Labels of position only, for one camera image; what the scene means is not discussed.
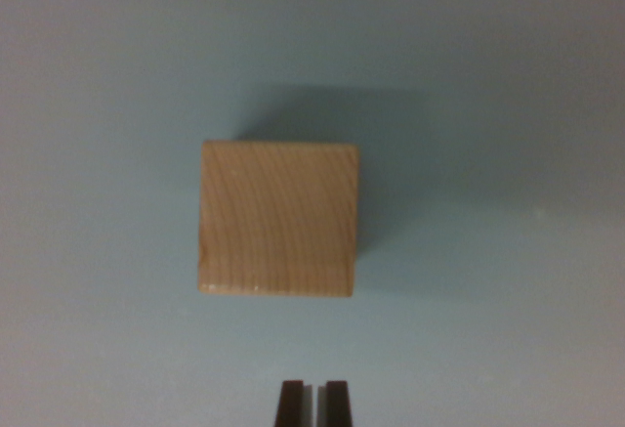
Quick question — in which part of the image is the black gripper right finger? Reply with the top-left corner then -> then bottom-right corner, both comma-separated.
316,380 -> 354,427

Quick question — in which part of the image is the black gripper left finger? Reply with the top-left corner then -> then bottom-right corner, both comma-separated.
274,380 -> 314,427

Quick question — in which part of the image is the light wooden cube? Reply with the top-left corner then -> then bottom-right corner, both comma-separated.
196,140 -> 361,298

